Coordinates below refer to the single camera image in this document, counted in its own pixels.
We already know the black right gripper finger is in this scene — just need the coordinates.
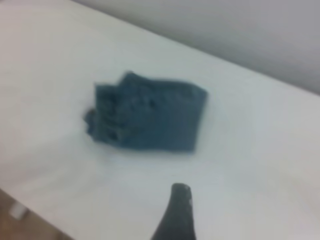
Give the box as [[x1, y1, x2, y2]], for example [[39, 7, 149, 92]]
[[151, 183, 198, 240]]

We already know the blue denim pants basketball print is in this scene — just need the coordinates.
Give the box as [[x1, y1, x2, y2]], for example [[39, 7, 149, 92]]
[[82, 71, 209, 154]]

